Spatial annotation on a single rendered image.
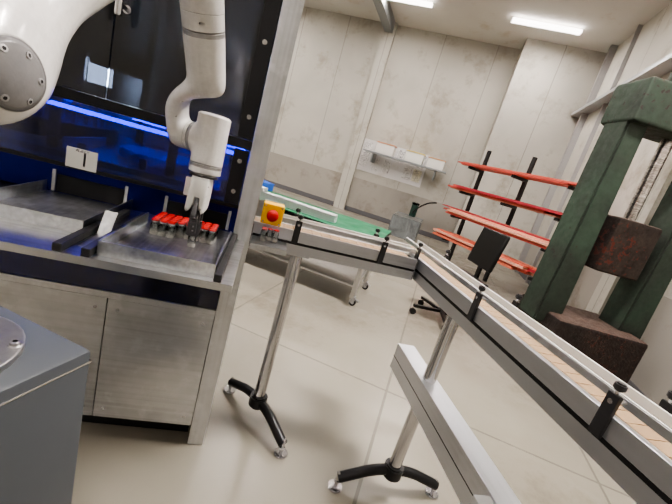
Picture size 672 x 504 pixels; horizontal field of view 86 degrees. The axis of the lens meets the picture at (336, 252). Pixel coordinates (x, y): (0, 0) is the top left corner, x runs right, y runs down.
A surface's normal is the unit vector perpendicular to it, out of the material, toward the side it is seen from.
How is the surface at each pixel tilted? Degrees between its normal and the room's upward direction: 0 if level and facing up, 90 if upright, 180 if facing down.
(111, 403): 90
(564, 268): 90
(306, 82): 90
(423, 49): 90
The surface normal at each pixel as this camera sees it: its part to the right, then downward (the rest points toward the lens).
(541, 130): -0.29, 0.16
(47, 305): 0.17, 0.30
